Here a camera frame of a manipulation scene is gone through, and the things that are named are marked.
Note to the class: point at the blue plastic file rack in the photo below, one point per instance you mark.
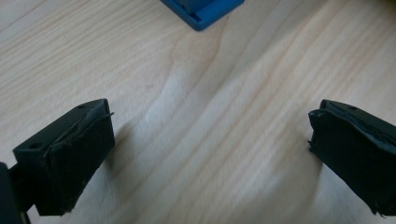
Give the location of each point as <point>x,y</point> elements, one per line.
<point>202,12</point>

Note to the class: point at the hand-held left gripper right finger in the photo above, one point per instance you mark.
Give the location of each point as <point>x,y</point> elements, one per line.
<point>358,155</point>

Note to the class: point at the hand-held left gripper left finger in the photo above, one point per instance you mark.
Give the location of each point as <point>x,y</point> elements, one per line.
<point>65,161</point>

